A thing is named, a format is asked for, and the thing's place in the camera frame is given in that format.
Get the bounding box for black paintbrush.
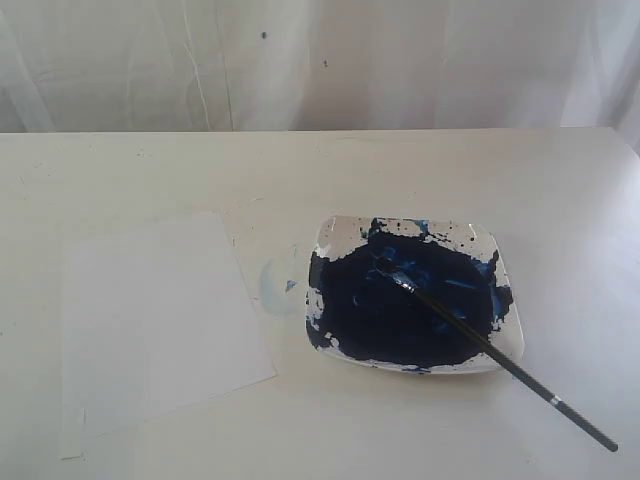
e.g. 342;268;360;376
374;257;619;453

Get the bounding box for white plate with blue paint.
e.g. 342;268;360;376
306;216;524;374

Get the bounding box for white paper sheet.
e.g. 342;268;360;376
61;212;275;442

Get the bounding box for white backdrop curtain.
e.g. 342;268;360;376
1;1;639;143

